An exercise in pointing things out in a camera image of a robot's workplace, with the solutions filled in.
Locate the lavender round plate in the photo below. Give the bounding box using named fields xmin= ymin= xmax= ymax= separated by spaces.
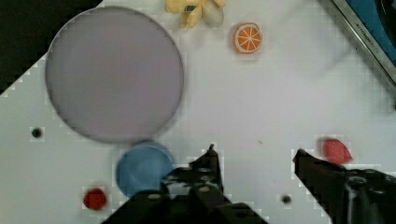
xmin=45 ymin=7 xmax=184 ymax=143

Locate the black toaster oven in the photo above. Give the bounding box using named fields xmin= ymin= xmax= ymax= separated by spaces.
xmin=328 ymin=0 xmax=396 ymax=84

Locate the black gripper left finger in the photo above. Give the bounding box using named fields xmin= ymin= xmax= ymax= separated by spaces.
xmin=102 ymin=146 xmax=268 ymax=224

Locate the red plush strawberry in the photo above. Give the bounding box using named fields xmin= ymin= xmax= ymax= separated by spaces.
xmin=318 ymin=138 xmax=353 ymax=165

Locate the blue bowl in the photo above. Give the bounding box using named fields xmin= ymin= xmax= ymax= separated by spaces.
xmin=115 ymin=141 xmax=174 ymax=198

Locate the small red round toy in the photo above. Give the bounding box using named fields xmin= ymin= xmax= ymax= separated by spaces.
xmin=83 ymin=188 xmax=107 ymax=210

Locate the plush peeled banana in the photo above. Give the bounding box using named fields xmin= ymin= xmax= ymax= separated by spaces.
xmin=164 ymin=0 xmax=225 ymax=29

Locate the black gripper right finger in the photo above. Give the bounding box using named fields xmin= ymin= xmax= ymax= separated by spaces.
xmin=293 ymin=149 xmax=396 ymax=224

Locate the plush orange slice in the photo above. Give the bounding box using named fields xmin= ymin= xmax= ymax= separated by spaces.
xmin=232 ymin=22 xmax=262 ymax=54

